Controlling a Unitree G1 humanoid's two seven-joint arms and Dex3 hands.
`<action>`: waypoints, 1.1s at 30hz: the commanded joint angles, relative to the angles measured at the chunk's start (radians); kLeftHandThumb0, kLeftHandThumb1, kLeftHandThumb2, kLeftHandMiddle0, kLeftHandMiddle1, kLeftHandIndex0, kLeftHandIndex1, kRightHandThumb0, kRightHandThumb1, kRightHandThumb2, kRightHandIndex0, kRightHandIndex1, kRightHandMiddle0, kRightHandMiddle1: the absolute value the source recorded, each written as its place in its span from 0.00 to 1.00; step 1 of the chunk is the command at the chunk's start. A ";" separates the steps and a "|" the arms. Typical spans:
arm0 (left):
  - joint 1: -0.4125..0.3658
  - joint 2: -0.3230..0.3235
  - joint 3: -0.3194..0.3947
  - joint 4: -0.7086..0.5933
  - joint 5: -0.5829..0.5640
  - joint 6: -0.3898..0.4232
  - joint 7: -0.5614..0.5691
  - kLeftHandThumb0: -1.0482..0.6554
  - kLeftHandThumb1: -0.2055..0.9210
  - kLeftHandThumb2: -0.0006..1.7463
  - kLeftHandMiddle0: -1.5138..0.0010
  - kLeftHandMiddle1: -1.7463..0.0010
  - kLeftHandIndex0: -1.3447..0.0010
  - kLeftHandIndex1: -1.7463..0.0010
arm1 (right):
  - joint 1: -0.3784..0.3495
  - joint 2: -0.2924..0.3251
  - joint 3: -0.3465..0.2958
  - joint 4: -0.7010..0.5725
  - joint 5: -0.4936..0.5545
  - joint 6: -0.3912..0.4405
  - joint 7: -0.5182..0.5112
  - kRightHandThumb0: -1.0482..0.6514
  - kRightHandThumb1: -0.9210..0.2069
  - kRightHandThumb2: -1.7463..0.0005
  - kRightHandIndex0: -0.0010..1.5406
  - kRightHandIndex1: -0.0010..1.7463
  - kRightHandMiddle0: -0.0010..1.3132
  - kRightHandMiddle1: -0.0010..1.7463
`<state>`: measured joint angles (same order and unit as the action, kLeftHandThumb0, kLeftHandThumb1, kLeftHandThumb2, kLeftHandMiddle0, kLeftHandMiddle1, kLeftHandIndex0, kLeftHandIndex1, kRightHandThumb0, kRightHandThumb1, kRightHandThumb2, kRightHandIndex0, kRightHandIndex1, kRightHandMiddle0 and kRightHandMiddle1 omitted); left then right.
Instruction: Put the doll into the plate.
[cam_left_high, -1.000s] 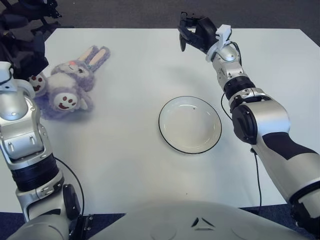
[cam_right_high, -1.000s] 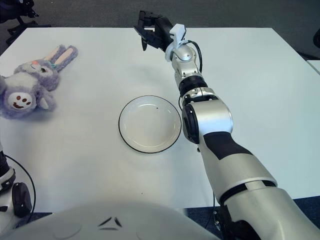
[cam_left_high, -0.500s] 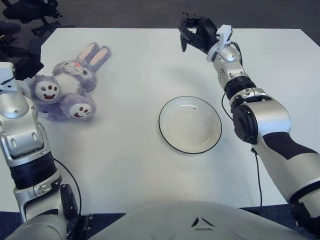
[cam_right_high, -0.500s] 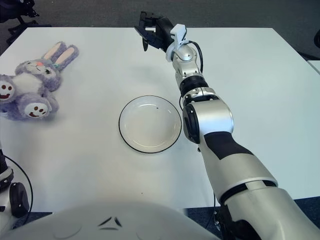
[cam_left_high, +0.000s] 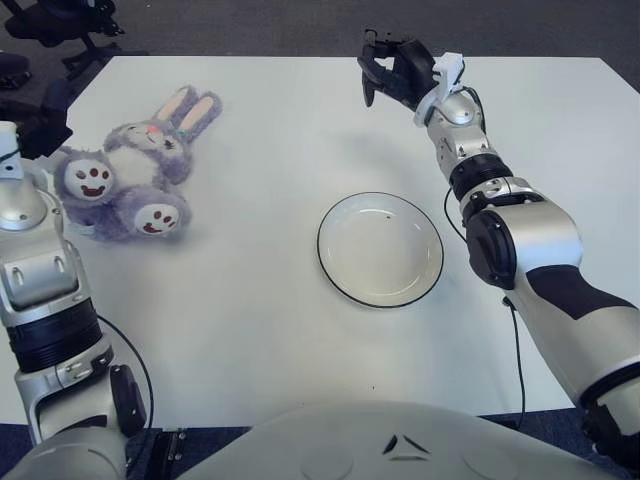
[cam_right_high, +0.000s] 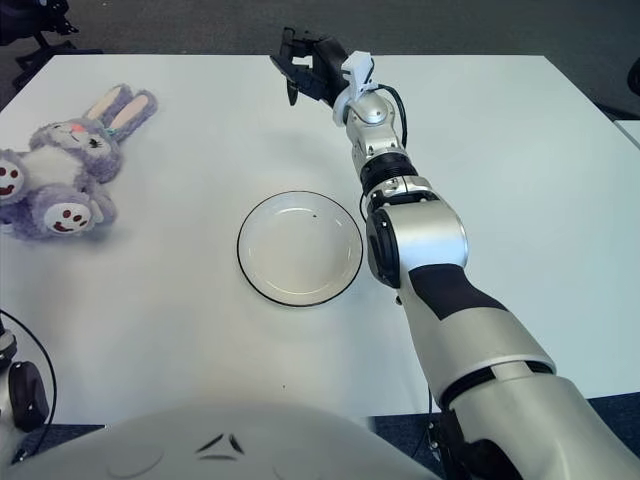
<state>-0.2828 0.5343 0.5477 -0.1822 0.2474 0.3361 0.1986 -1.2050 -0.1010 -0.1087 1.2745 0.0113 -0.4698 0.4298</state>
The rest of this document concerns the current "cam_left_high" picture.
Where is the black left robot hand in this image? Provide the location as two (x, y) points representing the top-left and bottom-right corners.
(0, 52), (75, 161)

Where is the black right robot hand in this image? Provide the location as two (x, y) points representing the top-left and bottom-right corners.
(357, 29), (441, 114)

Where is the purple plush bunny doll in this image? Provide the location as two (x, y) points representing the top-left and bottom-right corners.
(53, 85), (225, 246)

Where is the white plate with black rim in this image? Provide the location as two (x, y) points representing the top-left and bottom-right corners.
(316, 191), (445, 308)

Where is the black office chair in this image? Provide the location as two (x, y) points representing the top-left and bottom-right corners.
(3, 0), (149, 76)

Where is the grey robot torso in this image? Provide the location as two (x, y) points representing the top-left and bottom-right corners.
(174, 399), (621, 480)

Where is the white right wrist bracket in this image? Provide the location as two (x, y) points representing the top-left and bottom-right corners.
(413, 52), (466, 126)

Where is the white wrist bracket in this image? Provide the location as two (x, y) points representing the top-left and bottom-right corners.
(0, 120), (56, 181)
(413, 52), (466, 126)

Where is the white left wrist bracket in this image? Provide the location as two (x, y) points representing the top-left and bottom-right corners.
(0, 120), (56, 181)

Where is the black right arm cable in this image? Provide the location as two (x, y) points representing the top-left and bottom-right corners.
(443, 84), (526, 431)

